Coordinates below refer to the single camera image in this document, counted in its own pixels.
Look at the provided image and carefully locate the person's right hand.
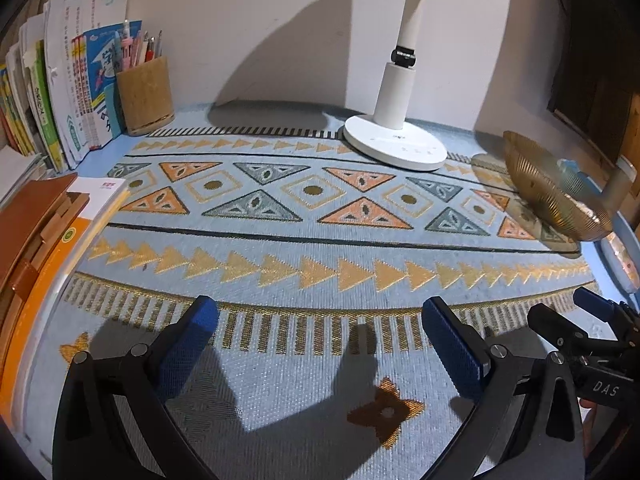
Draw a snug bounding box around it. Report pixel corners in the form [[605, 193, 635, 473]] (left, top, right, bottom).
[[580, 400, 631, 461]]

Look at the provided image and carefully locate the gold ribbed glass bowl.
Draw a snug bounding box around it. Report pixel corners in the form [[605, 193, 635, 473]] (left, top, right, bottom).
[[502, 130, 615, 242]]

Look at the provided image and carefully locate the stack of white papers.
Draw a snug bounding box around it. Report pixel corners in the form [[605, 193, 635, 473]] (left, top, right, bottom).
[[0, 152, 53, 206]]

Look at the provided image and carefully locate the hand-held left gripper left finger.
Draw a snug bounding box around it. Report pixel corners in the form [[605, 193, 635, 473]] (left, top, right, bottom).
[[51, 295, 220, 480]]

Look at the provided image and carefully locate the row of books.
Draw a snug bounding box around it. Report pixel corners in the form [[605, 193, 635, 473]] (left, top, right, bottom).
[[0, 0, 132, 171]]

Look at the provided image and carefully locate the cork pen holder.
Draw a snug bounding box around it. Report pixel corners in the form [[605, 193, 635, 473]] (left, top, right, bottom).
[[115, 56, 176, 137]]

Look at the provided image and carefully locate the brown leather notebook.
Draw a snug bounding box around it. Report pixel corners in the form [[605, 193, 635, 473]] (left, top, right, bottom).
[[0, 174, 91, 361]]

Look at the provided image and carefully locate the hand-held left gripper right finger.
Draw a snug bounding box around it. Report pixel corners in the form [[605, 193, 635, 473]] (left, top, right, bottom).
[[421, 296, 586, 480]]

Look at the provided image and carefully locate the bunch of pens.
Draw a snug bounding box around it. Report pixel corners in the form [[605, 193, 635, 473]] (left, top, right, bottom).
[[114, 19, 165, 71]]

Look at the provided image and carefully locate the white desk lamp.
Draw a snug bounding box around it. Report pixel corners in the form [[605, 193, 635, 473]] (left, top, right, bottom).
[[342, 0, 447, 172]]

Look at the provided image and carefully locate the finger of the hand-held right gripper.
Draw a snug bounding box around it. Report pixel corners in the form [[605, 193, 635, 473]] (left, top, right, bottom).
[[527, 302, 591, 358], [572, 286, 640, 343]]

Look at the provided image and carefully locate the blue patterned mat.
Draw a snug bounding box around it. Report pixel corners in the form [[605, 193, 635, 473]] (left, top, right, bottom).
[[20, 105, 606, 480]]

